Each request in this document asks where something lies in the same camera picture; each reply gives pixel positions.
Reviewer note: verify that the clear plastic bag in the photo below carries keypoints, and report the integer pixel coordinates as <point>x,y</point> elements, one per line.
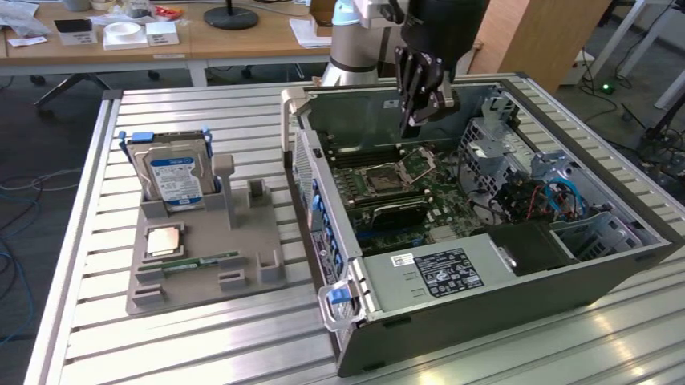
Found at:
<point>21,20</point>

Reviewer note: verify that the black tripod stand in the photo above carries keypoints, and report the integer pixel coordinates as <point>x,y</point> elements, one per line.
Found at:
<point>663,120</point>

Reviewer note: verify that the white labelled box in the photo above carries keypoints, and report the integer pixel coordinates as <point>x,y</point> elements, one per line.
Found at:
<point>160,34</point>

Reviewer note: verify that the small white roll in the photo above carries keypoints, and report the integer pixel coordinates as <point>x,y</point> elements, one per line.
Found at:
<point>101,5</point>

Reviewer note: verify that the red white card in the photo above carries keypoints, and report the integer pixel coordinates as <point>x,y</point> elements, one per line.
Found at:
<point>26,41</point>

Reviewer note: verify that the white paper stack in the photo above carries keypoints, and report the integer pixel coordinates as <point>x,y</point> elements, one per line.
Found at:
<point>307,34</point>

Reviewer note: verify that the device with green light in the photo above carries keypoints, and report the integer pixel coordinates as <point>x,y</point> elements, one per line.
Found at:
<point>604,88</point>

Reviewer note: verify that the metal socket cover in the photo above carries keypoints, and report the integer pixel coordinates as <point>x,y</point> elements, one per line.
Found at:
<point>419,160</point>

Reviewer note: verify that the wooden cabinet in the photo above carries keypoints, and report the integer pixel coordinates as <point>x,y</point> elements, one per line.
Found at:
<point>546,44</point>

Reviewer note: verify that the wooden desk white frame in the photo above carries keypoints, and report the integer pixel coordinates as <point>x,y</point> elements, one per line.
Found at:
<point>80,54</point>
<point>240,44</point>

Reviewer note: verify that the silver CPU chip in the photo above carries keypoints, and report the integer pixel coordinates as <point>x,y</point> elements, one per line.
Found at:
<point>162,241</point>

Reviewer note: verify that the black graphics card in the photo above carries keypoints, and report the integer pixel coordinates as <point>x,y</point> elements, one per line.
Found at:
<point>397,216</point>

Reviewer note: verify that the black chair base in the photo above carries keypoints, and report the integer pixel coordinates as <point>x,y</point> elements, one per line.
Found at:
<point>64,89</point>

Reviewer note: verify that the green motherboard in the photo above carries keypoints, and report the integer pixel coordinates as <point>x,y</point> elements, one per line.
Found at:
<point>443,208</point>

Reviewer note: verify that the white floor box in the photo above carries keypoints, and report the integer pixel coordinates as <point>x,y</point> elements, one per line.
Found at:
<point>578,70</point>

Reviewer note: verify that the black round lamp base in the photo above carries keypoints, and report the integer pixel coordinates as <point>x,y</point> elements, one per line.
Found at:
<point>229,20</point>

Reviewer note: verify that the green RAM stick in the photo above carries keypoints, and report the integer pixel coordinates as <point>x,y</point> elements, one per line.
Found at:
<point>186,262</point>

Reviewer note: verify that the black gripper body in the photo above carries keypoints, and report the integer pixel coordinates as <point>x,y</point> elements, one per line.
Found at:
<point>443,28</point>

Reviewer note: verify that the open grey PC case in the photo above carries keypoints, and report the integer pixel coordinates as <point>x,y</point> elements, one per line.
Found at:
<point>480,321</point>

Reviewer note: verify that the metal drive bay bracket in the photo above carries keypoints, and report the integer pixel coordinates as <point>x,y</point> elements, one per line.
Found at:
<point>604,236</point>

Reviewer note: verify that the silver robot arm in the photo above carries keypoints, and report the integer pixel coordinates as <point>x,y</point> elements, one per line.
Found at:
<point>352,52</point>

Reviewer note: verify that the CPU socket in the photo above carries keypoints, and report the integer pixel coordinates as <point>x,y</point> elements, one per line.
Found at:
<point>384,180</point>

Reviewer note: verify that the small black item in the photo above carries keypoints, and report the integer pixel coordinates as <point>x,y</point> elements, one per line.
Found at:
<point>140,13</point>

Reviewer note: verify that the grey parts rack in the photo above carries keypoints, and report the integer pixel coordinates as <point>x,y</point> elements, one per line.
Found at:
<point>202,236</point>

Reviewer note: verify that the white flat box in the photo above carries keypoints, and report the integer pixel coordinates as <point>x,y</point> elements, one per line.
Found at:
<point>125,43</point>

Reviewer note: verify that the hard disk blue label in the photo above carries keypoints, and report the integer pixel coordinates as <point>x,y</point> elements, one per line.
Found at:
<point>170,176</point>

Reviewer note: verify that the metal disk bay cage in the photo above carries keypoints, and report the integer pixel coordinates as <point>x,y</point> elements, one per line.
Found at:
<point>491,160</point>

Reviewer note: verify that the small red item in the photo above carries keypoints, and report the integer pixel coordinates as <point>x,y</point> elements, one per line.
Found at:
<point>165,14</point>

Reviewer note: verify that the brown cardboard box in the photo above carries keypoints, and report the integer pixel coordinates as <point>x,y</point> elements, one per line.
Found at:
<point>320,12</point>

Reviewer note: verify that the white box black top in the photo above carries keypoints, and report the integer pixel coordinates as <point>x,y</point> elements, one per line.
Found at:
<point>74,30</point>

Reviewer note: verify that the grey cup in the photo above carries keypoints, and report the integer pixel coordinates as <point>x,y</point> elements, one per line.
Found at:
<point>77,5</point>

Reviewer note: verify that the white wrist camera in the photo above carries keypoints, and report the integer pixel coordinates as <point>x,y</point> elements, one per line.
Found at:
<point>373,12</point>

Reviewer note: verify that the white table frame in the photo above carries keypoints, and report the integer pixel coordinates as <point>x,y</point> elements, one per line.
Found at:
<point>612,42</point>

